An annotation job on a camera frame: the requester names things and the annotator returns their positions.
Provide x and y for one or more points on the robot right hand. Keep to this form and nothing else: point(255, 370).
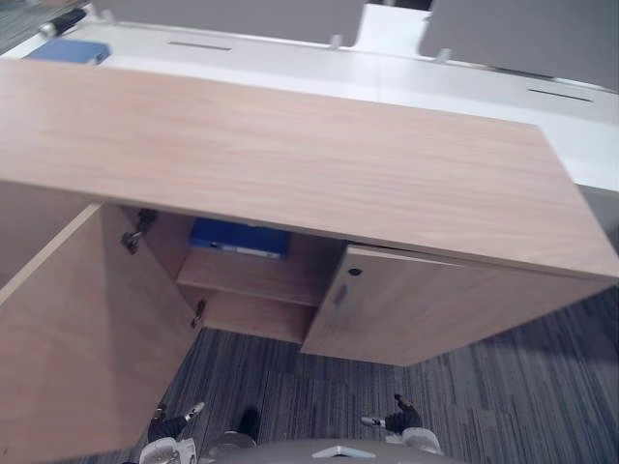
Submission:
point(402, 419)

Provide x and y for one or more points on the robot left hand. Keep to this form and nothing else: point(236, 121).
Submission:
point(167, 426)

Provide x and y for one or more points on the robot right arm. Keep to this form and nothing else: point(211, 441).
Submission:
point(421, 439)

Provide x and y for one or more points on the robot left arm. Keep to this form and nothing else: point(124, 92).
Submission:
point(167, 450)

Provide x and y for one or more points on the closed wooden cabinet door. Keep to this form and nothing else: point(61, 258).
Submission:
point(435, 309)

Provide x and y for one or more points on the small metal door hinge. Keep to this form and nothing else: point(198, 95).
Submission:
point(198, 313)

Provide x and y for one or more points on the open wooden cabinet door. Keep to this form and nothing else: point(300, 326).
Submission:
point(72, 338)

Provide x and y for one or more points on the black round door lock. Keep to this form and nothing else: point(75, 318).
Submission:
point(355, 272)

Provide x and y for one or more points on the wooden cabinet shelf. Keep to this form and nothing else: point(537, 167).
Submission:
point(251, 282)

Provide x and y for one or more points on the large metal door hinge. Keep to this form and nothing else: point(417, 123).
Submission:
point(138, 229)

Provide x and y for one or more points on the blue folder with white label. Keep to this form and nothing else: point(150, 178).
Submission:
point(237, 239)

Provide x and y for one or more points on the light wood office cabinet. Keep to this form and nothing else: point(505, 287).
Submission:
point(290, 145)

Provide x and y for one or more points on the plain blue folder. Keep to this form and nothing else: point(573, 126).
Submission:
point(67, 50)

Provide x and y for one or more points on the grey robot body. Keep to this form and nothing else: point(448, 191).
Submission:
point(309, 452)

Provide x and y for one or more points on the white partition clip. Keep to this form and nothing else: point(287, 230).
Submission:
point(444, 55)
point(334, 41)

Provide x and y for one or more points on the wide grey desk partition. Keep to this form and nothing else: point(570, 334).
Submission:
point(242, 17)

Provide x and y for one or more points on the white partition post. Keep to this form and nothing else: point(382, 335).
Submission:
point(392, 29)

